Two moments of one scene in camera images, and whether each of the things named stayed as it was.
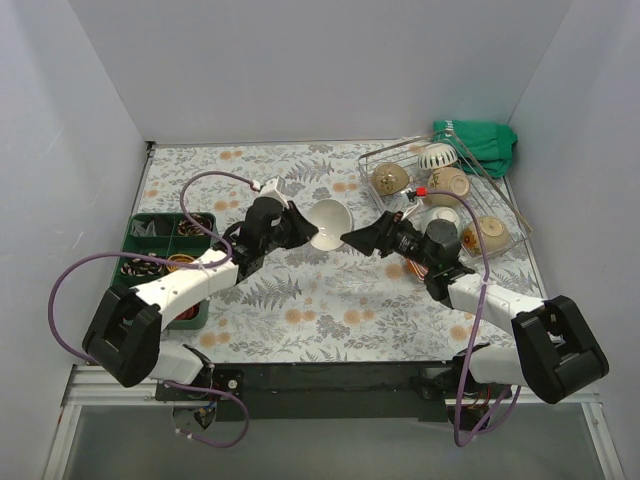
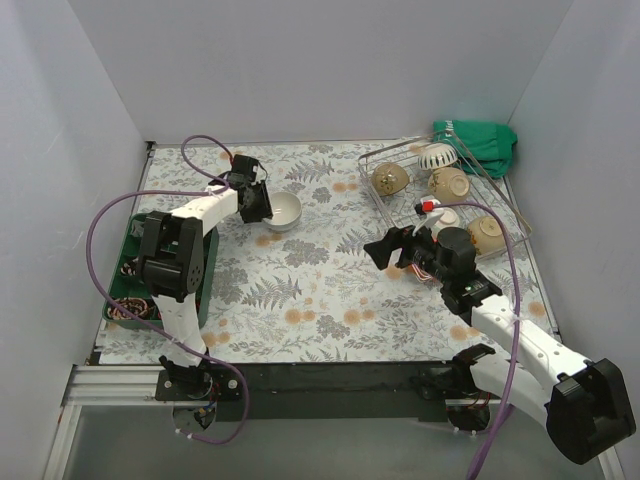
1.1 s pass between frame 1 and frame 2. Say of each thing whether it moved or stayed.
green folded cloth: stayed
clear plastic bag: stayed
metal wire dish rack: stayed
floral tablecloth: stayed
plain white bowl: moved
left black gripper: moved
